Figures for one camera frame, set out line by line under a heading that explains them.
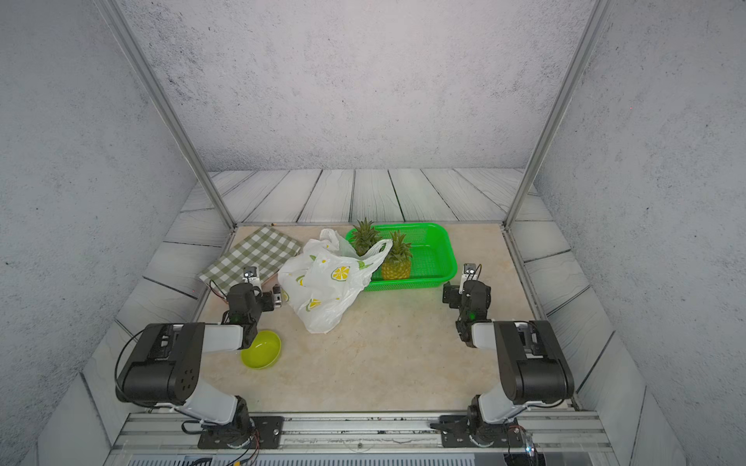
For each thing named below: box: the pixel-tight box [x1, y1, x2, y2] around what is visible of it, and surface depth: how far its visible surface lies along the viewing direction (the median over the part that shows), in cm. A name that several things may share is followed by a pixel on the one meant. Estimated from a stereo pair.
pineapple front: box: [382, 229, 413, 281], surface depth 91 cm
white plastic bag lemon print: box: [277, 228, 393, 333], surface depth 88 cm
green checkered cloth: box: [197, 225, 303, 300], surface depth 113 cm
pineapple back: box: [350, 216, 384, 257], surface depth 95 cm
